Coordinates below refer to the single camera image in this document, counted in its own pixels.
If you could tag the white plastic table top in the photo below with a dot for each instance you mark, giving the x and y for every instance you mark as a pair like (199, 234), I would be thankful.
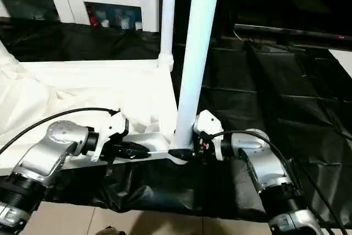
(66, 92)

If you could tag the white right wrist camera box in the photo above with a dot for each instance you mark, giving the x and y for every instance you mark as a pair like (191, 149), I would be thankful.
(209, 125)

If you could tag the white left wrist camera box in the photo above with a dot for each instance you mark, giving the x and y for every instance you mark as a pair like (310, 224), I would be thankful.
(113, 130)

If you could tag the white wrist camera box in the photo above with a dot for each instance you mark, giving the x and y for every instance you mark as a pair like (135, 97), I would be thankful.
(209, 125)
(113, 130)

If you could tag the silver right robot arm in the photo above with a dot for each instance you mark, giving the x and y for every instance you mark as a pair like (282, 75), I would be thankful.
(264, 163)

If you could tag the black plastic mat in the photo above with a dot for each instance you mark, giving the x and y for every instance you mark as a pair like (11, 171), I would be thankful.
(275, 108)

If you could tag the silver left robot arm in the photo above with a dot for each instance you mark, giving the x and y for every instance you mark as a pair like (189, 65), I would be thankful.
(49, 152)

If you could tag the dark grey rounded object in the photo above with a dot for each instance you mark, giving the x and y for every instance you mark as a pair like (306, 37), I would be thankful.
(110, 230)

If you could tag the white flat board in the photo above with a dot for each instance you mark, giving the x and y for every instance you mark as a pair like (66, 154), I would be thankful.
(344, 61)

